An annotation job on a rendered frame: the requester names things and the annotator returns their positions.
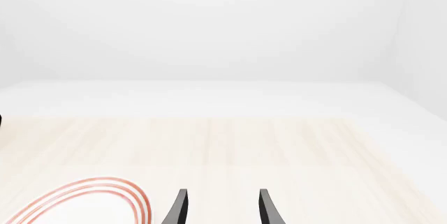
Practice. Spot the white plate with red rings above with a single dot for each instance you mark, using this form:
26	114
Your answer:
87	204

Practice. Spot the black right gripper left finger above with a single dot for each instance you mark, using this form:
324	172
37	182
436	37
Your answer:
179	209

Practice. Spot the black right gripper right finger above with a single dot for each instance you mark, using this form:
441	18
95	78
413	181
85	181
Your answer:
268	211

